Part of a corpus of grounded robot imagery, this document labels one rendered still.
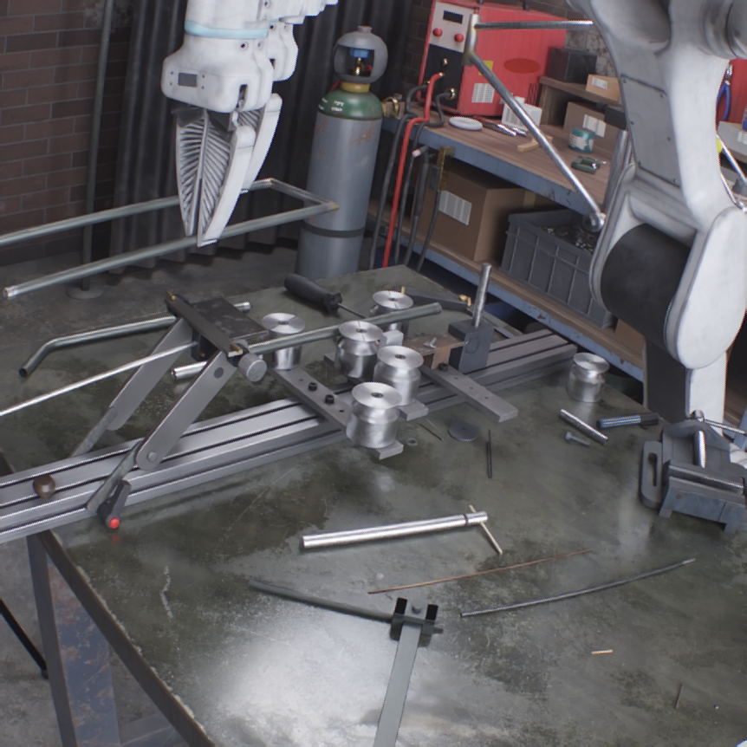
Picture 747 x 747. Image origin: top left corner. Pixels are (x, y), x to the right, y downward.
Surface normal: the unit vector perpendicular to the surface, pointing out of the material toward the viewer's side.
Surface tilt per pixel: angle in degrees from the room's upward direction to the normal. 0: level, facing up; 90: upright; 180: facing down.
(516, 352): 0
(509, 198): 92
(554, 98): 90
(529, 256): 90
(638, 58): 118
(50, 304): 0
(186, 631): 0
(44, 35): 90
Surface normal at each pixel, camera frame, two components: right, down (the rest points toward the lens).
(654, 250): -0.40, -0.61
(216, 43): -0.07, 0.48
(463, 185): -0.79, 0.22
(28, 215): 0.65, 0.45
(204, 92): -0.63, 0.29
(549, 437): 0.15, -0.87
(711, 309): 0.45, 0.49
